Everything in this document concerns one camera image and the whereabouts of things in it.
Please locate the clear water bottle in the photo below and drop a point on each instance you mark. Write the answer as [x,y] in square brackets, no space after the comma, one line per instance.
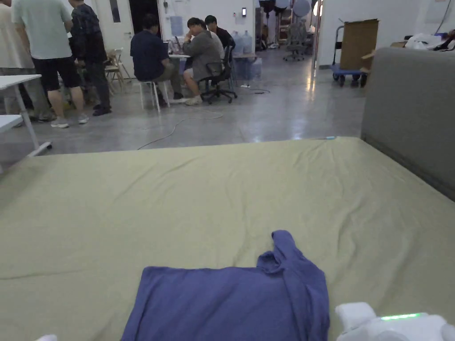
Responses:
[236,42]
[249,42]

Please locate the brown carton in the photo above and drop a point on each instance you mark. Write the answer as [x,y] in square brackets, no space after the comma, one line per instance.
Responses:
[358,44]

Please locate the blue platform trolley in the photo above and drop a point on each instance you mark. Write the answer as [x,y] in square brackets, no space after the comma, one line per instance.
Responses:
[346,75]

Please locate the bed with pale green sheet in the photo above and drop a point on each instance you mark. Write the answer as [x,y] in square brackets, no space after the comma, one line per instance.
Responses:
[199,199]

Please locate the dark blue shirt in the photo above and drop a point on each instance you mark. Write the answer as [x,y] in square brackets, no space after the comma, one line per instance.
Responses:
[220,305]

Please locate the grey padded headboard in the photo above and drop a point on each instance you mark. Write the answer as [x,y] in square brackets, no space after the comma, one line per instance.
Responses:
[408,113]

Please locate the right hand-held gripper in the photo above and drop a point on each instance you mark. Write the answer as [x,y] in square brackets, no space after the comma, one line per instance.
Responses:
[401,328]

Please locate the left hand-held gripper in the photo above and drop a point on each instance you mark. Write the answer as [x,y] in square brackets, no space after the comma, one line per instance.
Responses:
[46,338]

